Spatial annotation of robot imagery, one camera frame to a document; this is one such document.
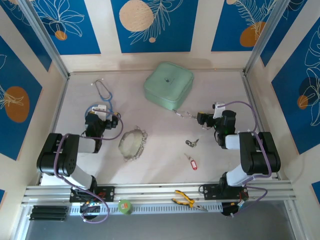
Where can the green tape roll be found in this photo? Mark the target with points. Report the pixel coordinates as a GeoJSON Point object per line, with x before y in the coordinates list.
{"type": "Point", "coordinates": [125, 206]}

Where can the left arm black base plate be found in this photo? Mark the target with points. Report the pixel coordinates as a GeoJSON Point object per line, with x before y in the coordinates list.
{"type": "Point", "coordinates": [107, 193]}

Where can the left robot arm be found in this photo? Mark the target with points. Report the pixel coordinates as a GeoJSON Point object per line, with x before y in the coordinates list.
{"type": "Point", "coordinates": [60, 155]}

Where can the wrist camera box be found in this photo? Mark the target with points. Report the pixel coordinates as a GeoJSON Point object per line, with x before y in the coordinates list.
{"type": "Point", "coordinates": [101, 111]}
{"type": "Point", "coordinates": [219, 111]}

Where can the aluminium rail frame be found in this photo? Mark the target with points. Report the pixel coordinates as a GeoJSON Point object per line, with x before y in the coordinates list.
{"type": "Point", "coordinates": [155, 197]}

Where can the left aluminium corner post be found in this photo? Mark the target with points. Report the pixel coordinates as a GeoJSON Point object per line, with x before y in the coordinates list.
{"type": "Point", "coordinates": [43, 37]}

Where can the black ribbed block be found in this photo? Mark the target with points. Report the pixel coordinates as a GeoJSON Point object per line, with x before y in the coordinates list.
{"type": "Point", "coordinates": [47, 212]}

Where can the right aluminium corner post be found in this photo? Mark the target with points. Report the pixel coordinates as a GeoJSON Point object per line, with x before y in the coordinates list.
{"type": "Point", "coordinates": [263, 37]}

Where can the right aluminium side rail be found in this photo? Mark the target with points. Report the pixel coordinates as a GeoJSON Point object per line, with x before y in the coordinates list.
{"type": "Point", "coordinates": [248, 87]}

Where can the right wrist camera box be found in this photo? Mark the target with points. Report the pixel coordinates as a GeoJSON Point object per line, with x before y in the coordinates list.
{"type": "Point", "coordinates": [219, 111]}

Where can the clear plastic zip bag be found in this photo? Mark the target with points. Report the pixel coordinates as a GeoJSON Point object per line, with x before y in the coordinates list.
{"type": "Point", "coordinates": [130, 143]}

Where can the key with black tag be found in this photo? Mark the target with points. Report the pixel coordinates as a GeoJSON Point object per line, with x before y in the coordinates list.
{"type": "Point", "coordinates": [190, 143]}

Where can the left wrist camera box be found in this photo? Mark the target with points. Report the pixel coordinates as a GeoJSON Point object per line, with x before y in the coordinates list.
{"type": "Point", "coordinates": [101, 111]}

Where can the aluminium corner post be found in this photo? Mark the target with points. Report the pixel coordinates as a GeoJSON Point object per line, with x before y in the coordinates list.
{"type": "Point", "coordinates": [43, 37]}
{"type": "Point", "coordinates": [263, 37]}

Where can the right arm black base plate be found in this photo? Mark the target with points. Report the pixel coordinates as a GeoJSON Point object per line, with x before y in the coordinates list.
{"type": "Point", "coordinates": [210, 192]}

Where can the key with red tag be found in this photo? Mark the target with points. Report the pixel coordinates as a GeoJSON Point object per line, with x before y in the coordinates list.
{"type": "Point", "coordinates": [193, 165]}

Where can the green zip pouch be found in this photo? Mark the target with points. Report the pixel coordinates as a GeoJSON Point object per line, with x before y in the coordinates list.
{"type": "Point", "coordinates": [167, 85]}

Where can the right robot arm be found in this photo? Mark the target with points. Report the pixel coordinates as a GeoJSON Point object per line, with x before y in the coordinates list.
{"type": "Point", "coordinates": [260, 155]}

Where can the aluminium side rail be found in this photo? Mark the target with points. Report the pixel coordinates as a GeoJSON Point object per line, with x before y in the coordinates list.
{"type": "Point", "coordinates": [53, 125]}
{"type": "Point", "coordinates": [248, 87]}

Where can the blue stethoscope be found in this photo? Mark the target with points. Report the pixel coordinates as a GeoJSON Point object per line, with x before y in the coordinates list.
{"type": "Point", "coordinates": [111, 95]}

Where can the left aluminium side rail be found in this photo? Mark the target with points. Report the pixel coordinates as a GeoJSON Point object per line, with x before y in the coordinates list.
{"type": "Point", "coordinates": [53, 125]}

